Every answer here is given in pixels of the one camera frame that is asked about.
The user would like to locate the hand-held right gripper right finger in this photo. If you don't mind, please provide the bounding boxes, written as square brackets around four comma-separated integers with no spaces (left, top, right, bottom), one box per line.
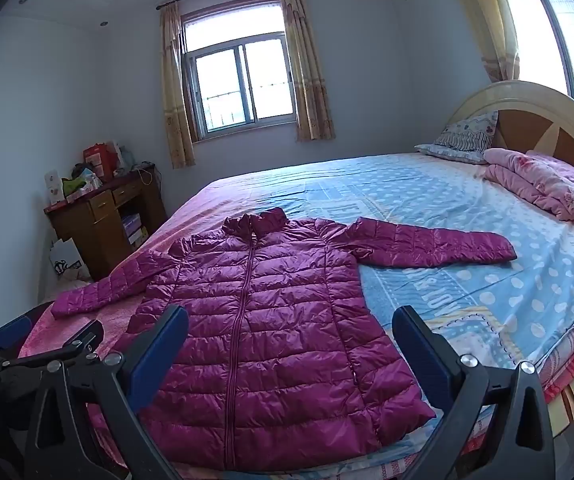
[391,305,554,480]

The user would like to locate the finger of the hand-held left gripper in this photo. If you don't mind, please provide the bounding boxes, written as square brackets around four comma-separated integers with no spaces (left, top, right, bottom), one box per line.
[0,314,34,361]
[0,319,105,376]

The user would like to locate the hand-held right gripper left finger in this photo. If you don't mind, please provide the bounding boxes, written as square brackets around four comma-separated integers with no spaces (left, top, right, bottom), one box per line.
[24,304,189,480]

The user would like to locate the purple down jacket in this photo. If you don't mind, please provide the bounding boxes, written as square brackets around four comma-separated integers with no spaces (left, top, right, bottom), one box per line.
[51,208,518,456]

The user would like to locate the pale quilted cushion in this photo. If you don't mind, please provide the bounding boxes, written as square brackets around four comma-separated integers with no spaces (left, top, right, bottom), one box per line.
[61,265,93,284]

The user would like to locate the white paper bag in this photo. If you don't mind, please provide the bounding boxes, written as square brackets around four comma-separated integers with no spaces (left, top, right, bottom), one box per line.
[48,239,85,278]

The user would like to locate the wooden desk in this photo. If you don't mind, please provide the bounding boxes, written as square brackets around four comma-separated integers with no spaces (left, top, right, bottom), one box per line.
[44,167,168,281]

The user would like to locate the stack of boxes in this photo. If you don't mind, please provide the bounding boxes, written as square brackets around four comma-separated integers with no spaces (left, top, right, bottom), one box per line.
[121,212,149,247]

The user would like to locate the white carton box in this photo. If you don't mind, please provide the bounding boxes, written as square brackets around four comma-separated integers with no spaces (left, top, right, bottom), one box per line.
[44,169,64,206]

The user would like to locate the bed with patterned sheet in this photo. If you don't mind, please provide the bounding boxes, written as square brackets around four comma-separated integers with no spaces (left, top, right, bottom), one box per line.
[17,152,574,480]

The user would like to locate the light blue packet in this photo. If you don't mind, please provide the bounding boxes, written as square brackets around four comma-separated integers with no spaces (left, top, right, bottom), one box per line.
[80,167,104,192]

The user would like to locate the red gift box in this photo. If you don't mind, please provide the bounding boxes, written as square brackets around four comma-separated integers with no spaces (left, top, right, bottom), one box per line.
[83,143,118,181]

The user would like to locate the pink folded quilt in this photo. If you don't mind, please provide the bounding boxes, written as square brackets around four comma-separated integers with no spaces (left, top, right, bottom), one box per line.
[482,147,574,221]

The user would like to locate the patterned pillow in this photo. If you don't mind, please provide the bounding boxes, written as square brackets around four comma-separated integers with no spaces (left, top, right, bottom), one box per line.
[414,110,500,166]

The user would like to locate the beige curtain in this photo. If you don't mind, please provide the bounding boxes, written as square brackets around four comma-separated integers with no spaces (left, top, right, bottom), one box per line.
[159,2,197,170]
[278,0,336,143]

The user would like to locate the wooden headboard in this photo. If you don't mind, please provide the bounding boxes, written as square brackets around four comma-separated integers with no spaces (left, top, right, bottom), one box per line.
[441,80,574,191]

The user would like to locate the white framed window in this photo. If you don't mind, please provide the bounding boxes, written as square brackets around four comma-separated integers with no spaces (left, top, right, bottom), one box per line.
[181,0,299,143]

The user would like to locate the yellow curtain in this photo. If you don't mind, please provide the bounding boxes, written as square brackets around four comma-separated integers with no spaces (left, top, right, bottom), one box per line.
[441,0,522,83]

